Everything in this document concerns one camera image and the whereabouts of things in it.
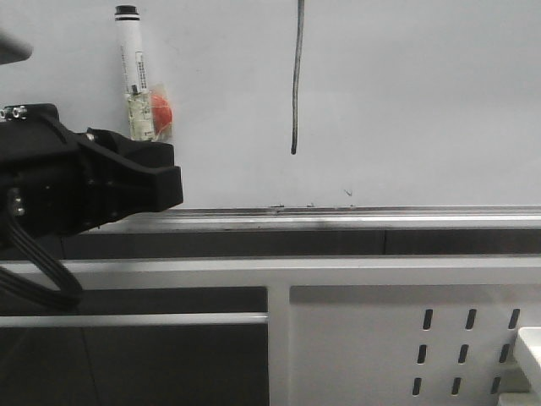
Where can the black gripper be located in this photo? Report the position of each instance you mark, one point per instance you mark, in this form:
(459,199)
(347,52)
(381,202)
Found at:
(57,181)

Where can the red round magnet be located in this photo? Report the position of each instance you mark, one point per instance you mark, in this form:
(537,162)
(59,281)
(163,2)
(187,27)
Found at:
(161,111)

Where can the white whiteboard marker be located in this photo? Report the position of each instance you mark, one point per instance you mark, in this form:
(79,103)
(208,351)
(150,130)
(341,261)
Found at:
(136,89)

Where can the white whiteboard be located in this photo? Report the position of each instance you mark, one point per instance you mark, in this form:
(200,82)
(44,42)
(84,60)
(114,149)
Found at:
(367,103)

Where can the white plastic bin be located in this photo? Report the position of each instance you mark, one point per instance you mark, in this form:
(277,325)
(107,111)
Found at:
(529,359)

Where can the aluminium whiteboard tray rail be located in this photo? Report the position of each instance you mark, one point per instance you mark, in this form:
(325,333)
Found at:
(319,219)

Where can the white metal pegboard frame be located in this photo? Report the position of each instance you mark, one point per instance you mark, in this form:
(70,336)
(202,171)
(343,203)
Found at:
(316,331)

